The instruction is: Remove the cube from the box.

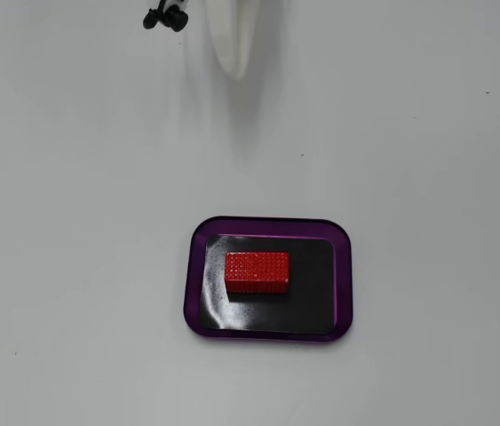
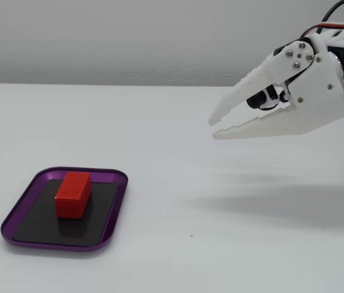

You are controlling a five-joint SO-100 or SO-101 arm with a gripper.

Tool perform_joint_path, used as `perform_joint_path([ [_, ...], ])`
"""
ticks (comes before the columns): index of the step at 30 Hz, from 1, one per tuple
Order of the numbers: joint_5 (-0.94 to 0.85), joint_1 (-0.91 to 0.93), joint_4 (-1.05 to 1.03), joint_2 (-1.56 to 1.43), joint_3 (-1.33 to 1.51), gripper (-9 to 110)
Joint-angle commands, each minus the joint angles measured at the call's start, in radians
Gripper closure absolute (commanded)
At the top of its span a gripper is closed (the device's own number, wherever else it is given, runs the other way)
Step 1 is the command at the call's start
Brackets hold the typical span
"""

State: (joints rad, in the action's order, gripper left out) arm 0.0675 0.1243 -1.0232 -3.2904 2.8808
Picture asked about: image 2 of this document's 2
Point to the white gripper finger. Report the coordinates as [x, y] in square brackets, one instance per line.
[263, 76]
[266, 126]

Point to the red cube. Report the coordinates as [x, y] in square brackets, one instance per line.
[72, 195]

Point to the black tray mat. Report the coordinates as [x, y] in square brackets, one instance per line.
[43, 222]

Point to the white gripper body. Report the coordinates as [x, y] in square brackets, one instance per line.
[318, 101]

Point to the small black gripper camera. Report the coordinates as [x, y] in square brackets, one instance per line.
[260, 99]

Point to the purple metal tray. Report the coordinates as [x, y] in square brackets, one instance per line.
[16, 219]

